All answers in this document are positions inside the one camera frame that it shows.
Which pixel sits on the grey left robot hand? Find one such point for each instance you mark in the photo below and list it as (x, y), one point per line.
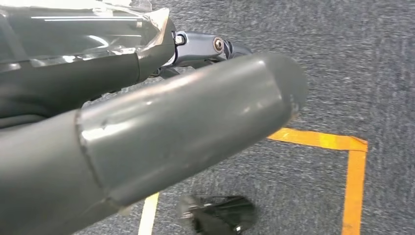
(162, 129)

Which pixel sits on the black robot foot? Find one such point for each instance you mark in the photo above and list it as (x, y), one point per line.
(223, 211)

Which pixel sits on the yellow floor tape square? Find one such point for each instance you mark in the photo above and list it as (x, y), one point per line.
(324, 139)

